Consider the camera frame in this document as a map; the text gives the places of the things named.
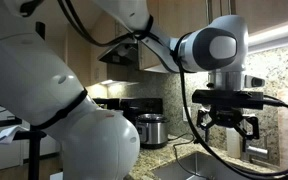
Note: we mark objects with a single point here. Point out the under-cabinet light strip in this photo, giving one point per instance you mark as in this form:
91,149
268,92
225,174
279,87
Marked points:
277,36

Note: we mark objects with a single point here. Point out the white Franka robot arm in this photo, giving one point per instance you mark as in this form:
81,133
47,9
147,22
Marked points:
24,73

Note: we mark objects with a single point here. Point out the stainless steel cooker machine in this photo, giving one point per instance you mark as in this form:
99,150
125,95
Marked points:
152,131

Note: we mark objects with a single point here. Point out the metal range hood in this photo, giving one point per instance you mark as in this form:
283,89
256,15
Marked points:
117,55

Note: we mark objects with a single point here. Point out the black stove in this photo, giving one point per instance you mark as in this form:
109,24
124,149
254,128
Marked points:
144,106

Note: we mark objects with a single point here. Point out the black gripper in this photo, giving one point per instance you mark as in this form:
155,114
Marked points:
227,116

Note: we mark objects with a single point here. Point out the brown wooden wall cabinets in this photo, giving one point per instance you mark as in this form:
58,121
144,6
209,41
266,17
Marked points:
187,16

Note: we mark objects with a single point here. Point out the black camera stand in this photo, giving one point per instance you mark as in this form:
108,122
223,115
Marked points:
34,156

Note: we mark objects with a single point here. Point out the stainless steel sink basin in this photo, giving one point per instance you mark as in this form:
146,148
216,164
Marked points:
190,166

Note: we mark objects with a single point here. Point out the white paper tag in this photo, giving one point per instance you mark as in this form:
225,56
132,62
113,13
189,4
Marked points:
7,135

